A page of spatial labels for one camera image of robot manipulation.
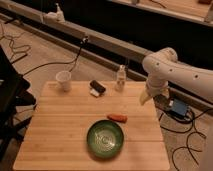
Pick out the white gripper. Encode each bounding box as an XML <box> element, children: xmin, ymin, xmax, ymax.
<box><xmin>140</xmin><ymin>76</ymin><xmax>169</xmax><ymax>105</ymax></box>

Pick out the black and white sponge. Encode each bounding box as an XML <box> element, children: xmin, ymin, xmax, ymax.
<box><xmin>90</xmin><ymin>80</ymin><xmax>106</xmax><ymax>97</ymax></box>

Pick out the black cable on floor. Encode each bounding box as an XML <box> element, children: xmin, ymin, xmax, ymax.
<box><xmin>0</xmin><ymin>23</ymin><xmax>90</xmax><ymax>77</ymax></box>

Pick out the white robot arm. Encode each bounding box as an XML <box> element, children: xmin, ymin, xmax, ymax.
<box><xmin>140</xmin><ymin>47</ymin><xmax>213</xmax><ymax>105</ymax></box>

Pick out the white device on rail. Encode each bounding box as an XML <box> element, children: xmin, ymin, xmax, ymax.
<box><xmin>44</xmin><ymin>4</ymin><xmax>65</xmax><ymax>22</ymax></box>

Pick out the green bowl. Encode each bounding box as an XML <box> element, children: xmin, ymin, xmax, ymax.
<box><xmin>87</xmin><ymin>120</ymin><xmax>124</xmax><ymax>159</ymax></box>

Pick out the black cables right floor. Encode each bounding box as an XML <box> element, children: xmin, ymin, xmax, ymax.
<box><xmin>156</xmin><ymin>99</ymin><xmax>213</xmax><ymax>168</ymax></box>

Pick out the white paper cup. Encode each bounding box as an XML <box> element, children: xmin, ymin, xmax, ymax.
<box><xmin>56</xmin><ymin>71</ymin><xmax>71</xmax><ymax>91</ymax></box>

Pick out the red-orange pepper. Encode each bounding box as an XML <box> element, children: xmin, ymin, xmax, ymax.
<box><xmin>107</xmin><ymin>114</ymin><xmax>128</xmax><ymax>123</ymax></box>

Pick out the clear plastic bottle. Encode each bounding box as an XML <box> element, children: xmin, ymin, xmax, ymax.
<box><xmin>115</xmin><ymin>65</ymin><xmax>126</xmax><ymax>92</ymax></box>

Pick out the blue electronics box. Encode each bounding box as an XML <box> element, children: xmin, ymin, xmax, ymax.
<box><xmin>169</xmin><ymin>99</ymin><xmax>188</xmax><ymax>118</ymax></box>

